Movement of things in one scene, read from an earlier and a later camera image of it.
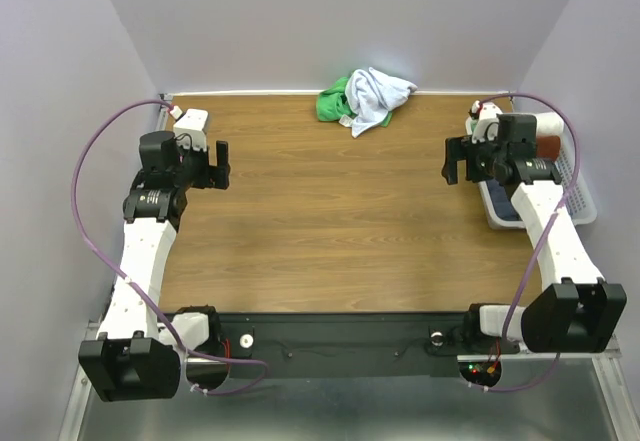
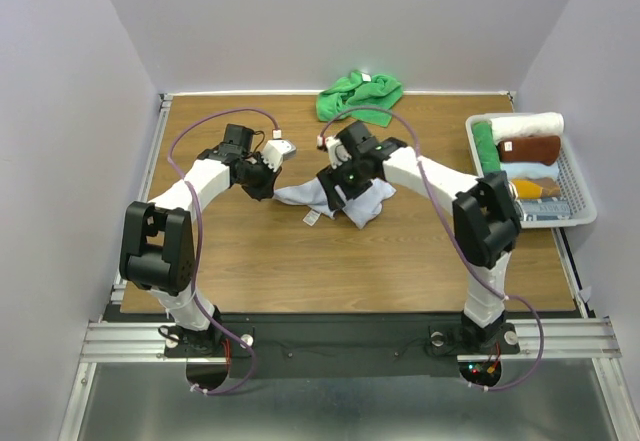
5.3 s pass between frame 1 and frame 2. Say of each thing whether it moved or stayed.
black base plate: stayed
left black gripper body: moved
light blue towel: moved
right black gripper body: moved
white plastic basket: stayed
